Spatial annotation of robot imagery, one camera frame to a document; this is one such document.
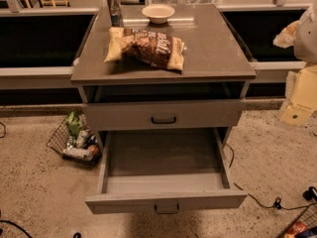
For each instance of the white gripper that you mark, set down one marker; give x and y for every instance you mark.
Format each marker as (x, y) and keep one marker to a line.
(307, 39)

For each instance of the brown chip bag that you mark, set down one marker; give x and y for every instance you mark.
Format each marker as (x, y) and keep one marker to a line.
(154, 48)

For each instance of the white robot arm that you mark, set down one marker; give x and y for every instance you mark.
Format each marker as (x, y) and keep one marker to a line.
(302, 36)

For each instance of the closed grey upper drawer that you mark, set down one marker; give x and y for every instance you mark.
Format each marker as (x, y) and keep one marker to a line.
(163, 115)

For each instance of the grey drawer cabinet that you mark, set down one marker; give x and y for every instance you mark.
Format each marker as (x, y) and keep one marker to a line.
(215, 68)

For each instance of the open grey drawer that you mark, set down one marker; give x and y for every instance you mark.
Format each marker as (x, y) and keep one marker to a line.
(165, 172)

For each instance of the green snack bag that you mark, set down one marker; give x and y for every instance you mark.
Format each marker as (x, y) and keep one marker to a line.
(73, 124)

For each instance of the white bowl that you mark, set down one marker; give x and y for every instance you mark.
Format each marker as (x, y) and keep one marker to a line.
(158, 13)

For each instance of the white bottle in basket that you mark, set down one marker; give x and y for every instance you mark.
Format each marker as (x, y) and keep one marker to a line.
(82, 154)

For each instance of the silver drink can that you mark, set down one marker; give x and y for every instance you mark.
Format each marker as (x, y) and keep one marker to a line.
(115, 12)

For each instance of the wire basket on right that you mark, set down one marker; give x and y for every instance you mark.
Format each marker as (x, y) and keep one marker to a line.
(303, 226)

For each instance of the wire basket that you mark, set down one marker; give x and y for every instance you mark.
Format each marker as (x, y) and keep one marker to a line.
(61, 139)
(303, 226)

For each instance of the wire basket on left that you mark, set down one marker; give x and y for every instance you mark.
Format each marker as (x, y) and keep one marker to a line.
(61, 139)

